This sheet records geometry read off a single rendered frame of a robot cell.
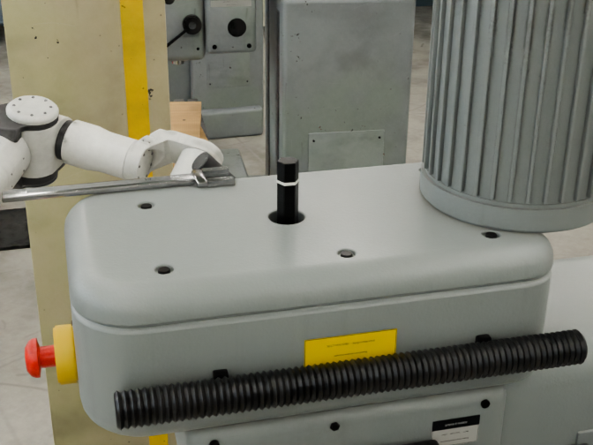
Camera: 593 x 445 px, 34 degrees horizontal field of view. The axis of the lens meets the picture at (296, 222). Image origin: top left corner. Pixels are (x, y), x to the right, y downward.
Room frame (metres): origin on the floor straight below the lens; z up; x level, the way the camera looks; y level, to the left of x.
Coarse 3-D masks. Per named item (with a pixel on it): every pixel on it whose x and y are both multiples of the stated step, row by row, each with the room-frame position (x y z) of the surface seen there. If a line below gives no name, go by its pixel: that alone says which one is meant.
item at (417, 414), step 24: (360, 408) 0.78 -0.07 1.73; (384, 408) 0.79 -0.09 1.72; (408, 408) 0.79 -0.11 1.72; (432, 408) 0.80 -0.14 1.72; (456, 408) 0.80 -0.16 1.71; (480, 408) 0.81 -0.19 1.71; (504, 408) 0.82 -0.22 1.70; (192, 432) 0.75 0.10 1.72; (216, 432) 0.75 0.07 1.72; (240, 432) 0.75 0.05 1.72; (264, 432) 0.75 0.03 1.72; (288, 432) 0.76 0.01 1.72; (312, 432) 0.77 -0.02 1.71; (336, 432) 0.77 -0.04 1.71; (360, 432) 0.78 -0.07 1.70; (384, 432) 0.78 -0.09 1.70; (408, 432) 0.79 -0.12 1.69; (432, 432) 0.80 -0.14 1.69; (456, 432) 0.80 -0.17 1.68; (480, 432) 0.81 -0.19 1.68
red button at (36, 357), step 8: (32, 344) 0.81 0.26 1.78; (32, 352) 0.80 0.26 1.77; (40, 352) 0.81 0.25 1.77; (48, 352) 0.81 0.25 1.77; (32, 360) 0.80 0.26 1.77; (40, 360) 0.81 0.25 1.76; (48, 360) 0.81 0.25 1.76; (32, 368) 0.80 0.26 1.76; (40, 368) 0.80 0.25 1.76; (32, 376) 0.80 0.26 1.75; (40, 376) 0.80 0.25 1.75
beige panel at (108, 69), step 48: (48, 0) 2.49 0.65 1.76; (96, 0) 2.52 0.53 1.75; (144, 0) 2.55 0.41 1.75; (48, 48) 2.49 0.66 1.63; (96, 48) 2.52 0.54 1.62; (144, 48) 2.55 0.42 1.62; (48, 96) 2.49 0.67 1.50; (96, 96) 2.52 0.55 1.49; (144, 96) 2.55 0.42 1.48; (48, 240) 2.48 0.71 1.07; (48, 288) 2.47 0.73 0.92; (48, 336) 2.47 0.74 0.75; (48, 384) 2.46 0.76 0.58; (96, 432) 2.50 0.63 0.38
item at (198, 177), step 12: (204, 168) 0.99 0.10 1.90; (216, 168) 0.99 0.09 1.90; (228, 168) 0.99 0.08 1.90; (120, 180) 0.95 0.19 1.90; (132, 180) 0.95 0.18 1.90; (144, 180) 0.95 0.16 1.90; (156, 180) 0.95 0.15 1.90; (168, 180) 0.96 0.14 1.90; (180, 180) 0.96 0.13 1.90; (192, 180) 0.96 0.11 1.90; (204, 180) 0.96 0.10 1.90; (216, 180) 0.96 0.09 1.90; (228, 180) 0.96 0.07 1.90; (12, 192) 0.92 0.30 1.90; (24, 192) 0.92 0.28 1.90; (36, 192) 0.92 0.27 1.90; (48, 192) 0.92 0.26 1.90; (60, 192) 0.92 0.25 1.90; (72, 192) 0.92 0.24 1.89; (84, 192) 0.93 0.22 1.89; (96, 192) 0.93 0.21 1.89
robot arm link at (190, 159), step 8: (184, 152) 1.39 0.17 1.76; (192, 152) 1.38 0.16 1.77; (200, 152) 1.38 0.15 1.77; (184, 160) 1.37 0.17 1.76; (192, 160) 1.37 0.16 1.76; (200, 160) 1.34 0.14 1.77; (208, 160) 1.33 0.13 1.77; (216, 160) 1.38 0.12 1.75; (176, 168) 1.36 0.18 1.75; (184, 168) 1.35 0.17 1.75; (192, 168) 1.33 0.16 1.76; (200, 168) 1.32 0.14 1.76; (224, 176) 1.34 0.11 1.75; (232, 176) 1.35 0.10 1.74
